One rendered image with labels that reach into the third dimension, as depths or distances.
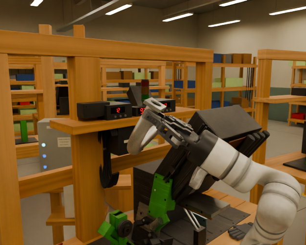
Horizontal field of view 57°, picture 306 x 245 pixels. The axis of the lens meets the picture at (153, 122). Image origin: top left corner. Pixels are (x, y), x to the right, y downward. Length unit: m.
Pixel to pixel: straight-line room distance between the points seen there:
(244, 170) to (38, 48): 1.03
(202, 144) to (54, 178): 1.09
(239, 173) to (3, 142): 1.00
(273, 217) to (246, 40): 12.07
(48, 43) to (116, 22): 11.10
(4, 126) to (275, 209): 1.06
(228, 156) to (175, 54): 1.33
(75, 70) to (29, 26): 9.98
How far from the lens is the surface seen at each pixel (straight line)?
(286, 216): 0.61
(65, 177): 1.58
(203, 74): 2.10
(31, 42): 1.35
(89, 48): 1.46
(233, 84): 7.54
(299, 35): 11.29
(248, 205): 2.12
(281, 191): 0.62
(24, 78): 8.13
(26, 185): 1.51
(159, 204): 1.44
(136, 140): 0.63
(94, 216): 1.64
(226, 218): 1.88
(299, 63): 10.56
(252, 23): 12.53
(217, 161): 0.58
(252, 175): 0.60
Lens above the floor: 1.77
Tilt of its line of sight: 10 degrees down
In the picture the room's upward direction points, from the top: straight up
